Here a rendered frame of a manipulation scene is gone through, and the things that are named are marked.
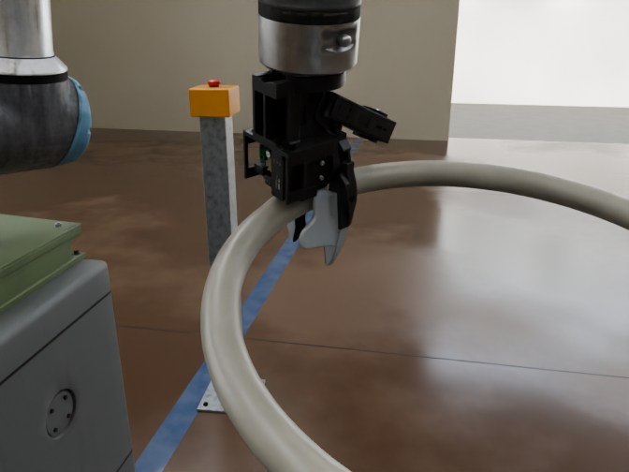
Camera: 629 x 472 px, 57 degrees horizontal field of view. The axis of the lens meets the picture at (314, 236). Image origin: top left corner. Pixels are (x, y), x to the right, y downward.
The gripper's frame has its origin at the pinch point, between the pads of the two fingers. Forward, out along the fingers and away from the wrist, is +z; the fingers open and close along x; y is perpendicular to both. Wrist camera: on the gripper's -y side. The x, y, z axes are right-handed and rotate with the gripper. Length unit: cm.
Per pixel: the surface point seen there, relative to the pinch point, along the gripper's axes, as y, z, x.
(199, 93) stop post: -45, 20, -101
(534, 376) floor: -132, 123, -18
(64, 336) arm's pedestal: 20, 30, -38
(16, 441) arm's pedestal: 32, 37, -28
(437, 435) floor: -78, 118, -22
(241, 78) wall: -337, 172, -508
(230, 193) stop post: -48, 50, -93
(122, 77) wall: -244, 185, -626
